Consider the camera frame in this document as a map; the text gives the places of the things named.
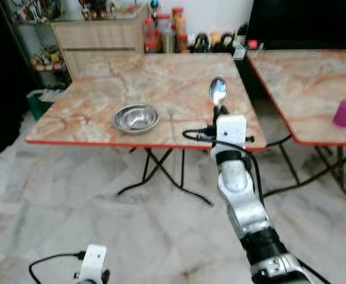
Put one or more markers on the silver metal spoon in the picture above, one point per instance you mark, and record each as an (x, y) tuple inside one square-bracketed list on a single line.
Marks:
[(217, 91)]

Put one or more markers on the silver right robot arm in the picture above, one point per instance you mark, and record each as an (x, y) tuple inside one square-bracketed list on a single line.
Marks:
[(249, 216)]

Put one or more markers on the black kettle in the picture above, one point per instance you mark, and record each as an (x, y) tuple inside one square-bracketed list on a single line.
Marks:
[(225, 42), (201, 42)]

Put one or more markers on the marble-top folding table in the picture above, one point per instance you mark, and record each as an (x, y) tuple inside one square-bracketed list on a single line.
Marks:
[(306, 83), (155, 83)]

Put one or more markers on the small red-topped container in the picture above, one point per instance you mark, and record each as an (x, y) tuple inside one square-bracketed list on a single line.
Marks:
[(253, 45)]

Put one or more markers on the stainless steel bowl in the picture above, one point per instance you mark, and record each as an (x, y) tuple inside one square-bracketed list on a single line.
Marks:
[(135, 118)]

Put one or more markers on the orange-capped tall bottle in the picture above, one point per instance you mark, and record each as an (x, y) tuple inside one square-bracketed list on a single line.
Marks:
[(180, 28)]

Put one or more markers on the clear plastic bottle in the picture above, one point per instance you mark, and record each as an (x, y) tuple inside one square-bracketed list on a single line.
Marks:
[(165, 34)]

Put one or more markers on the red-capped sauce bottle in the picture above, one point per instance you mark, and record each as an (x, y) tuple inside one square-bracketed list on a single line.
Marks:
[(151, 36)]

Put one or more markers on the black television screen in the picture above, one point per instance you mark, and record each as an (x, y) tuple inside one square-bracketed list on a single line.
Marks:
[(306, 21)]

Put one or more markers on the wooden drawer cabinet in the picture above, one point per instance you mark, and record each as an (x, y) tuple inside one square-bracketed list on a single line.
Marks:
[(99, 38)]

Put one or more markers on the green plastic basket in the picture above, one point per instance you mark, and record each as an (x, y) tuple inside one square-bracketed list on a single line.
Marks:
[(41, 102)]

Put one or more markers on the black storage shelf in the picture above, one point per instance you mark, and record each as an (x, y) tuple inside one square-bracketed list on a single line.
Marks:
[(42, 47)]

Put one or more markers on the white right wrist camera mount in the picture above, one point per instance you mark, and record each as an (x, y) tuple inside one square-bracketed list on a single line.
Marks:
[(230, 131)]

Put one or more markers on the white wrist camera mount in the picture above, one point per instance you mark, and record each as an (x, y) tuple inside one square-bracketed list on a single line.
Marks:
[(230, 131), (93, 260)]

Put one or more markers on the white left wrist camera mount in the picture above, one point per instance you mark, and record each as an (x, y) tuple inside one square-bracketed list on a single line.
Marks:
[(93, 260)]

